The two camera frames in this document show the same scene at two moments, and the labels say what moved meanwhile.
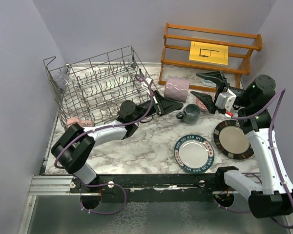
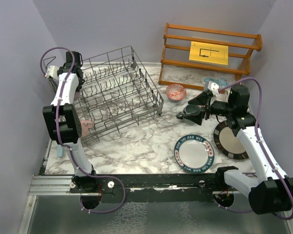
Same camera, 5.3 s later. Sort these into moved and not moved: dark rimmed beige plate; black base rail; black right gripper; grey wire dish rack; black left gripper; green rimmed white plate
Moved: black left gripper; black right gripper
Not moved: green rimmed white plate; dark rimmed beige plate; black base rail; grey wire dish rack
